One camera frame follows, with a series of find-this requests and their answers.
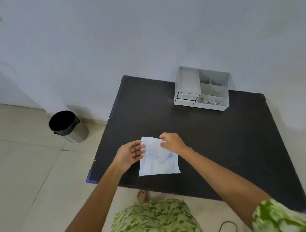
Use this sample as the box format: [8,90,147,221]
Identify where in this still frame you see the person's right forearm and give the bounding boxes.
[178,146,272,230]

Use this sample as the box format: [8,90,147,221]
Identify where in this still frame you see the thin dark cord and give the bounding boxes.
[219,221,238,232]

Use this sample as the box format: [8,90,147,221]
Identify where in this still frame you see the green patterned clothing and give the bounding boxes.
[111,198,306,232]

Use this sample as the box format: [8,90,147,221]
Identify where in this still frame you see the white paper packet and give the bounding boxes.
[138,136,181,177]

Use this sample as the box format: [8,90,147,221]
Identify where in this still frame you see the grey desk organizer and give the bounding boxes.
[173,66,230,112]

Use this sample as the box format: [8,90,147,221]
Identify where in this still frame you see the person's bare foot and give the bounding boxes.
[136,189,148,203]

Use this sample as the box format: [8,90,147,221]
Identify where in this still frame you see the person's left hand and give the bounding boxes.
[112,140,146,174]

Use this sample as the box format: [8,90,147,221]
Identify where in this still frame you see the person's right hand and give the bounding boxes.
[159,132,192,156]

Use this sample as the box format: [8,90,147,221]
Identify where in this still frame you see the person's left forearm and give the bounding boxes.
[64,161,126,232]

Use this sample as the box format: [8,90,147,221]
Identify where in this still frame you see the steel trash bin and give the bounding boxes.
[48,110,89,144]

